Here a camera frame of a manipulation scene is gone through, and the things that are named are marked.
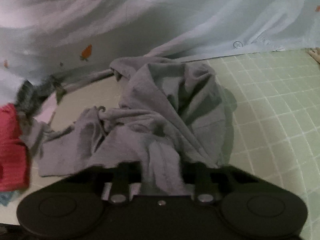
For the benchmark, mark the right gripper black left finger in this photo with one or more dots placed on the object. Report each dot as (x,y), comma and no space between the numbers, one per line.
(111,184)

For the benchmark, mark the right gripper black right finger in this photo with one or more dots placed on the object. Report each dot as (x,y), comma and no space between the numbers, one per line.
(214,184)

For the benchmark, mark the grey zip hoodie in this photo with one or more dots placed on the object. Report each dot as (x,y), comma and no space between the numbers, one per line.
(168,112)

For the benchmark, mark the green grid cutting mat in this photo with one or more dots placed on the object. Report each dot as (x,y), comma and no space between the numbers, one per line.
(272,105)

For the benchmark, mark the white folded cloth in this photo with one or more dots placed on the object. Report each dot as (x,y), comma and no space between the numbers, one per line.
(47,110)

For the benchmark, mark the red checked garment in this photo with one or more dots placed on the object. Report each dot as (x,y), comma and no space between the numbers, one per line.
(14,159)

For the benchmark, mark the blue denim jeans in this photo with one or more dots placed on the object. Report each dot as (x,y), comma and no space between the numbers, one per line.
(9,196)

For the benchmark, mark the green plaid shirt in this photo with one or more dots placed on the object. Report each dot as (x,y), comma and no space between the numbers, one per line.
(30,97)

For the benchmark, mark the light green carrot print sheet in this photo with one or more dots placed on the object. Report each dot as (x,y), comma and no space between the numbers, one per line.
(40,38)

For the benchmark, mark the beige cloth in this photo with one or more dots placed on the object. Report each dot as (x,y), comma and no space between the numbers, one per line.
(315,54)

